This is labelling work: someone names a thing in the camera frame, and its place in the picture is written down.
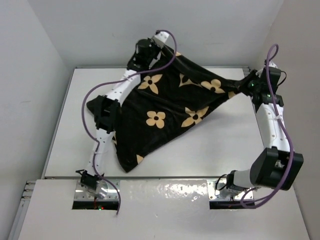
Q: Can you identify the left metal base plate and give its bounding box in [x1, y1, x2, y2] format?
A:
[73, 181, 119, 202]

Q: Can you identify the metal base plate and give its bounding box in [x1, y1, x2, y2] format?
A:
[207, 179, 245, 202]
[73, 181, 119, 202]

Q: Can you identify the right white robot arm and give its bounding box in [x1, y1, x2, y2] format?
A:
[214, 66, 304, 196]

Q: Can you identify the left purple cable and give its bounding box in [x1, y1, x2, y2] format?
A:
[81, 29, 179, 216]

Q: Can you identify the black pillowcase with beige pattern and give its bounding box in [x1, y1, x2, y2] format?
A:
[86, 44, 247, 174]

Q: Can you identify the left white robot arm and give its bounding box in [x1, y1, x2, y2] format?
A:
[77, 36, 168, 191]

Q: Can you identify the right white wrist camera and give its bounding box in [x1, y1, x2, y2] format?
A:
[263, 59, 281, 75]

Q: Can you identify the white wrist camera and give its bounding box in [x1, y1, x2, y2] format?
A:
[151, 30, 170, 48]
[263, 59, 281, 75]

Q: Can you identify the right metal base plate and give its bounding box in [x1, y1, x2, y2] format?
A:
[207, 179, 245, 202]

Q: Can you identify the white foam front board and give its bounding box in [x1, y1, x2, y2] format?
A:
[19, 179, 309, 240]

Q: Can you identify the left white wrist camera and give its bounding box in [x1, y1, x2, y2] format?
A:
[151, 30, 170, 48]

